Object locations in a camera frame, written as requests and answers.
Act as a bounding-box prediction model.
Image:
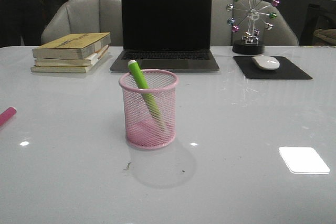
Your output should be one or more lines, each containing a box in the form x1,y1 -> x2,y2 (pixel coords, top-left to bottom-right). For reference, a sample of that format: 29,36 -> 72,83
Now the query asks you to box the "pink mesh pen holder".
119,69 -> 178,150

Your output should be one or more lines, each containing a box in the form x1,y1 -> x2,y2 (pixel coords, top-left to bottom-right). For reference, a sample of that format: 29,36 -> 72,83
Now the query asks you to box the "green pen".
128,60 -> 166,131

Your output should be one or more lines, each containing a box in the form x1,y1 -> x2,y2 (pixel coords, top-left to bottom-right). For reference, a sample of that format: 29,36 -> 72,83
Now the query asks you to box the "pink red pen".
0,106 -> 17,126

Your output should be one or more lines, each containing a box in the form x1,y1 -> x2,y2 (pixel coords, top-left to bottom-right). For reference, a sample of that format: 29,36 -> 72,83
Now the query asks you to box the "grey laptop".
110,0 -> 219,72

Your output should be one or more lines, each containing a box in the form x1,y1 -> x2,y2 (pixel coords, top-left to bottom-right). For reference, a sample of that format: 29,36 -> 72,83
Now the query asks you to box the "white middle book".
35,45 -> 109,67

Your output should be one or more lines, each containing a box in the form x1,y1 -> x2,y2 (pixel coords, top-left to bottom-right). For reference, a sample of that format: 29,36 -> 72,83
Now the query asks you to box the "white book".
35,45 -> 109,67
30,63 -> 97,73

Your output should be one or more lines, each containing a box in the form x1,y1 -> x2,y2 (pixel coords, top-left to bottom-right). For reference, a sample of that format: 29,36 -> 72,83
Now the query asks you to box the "ferris wheel desk toy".
226,0 -> 280,55

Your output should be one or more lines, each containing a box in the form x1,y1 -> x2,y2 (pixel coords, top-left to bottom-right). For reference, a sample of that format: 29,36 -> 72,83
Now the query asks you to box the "right grey armchair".
211,0 -> 298,46

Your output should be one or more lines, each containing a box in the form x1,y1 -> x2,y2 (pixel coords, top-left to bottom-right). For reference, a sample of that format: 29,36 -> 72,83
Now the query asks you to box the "grey armchair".
211,0 -> 298,46
41,0 -> 123,46

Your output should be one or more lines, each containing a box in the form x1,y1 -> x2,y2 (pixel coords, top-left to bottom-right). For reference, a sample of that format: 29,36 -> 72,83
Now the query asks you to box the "white computer mouse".
251,55 -> 280,70

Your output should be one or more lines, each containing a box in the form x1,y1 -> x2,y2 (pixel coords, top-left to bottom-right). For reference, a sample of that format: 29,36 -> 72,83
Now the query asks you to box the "yellow top book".
33,33 -> 111,60

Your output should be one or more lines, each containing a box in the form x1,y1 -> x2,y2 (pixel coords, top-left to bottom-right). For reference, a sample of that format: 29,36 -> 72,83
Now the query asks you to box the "left grey armchair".
41,0 -> 123,46

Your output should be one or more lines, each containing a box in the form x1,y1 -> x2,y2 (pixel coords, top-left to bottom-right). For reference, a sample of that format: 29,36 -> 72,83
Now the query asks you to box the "black mouse pad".
234,56 -> 312,80

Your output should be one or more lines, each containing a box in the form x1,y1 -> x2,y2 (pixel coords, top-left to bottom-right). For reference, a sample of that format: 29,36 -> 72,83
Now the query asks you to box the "white bottom book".
30,63 -> 97,73

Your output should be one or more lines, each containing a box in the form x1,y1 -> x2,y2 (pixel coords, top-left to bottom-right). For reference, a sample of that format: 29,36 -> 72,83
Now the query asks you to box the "person in dark trousers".
0,0 -> 81,48

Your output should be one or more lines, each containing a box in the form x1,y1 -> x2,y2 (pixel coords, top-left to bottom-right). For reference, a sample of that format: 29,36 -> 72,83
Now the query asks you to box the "beige cushion seat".
313,28 -> 335,46

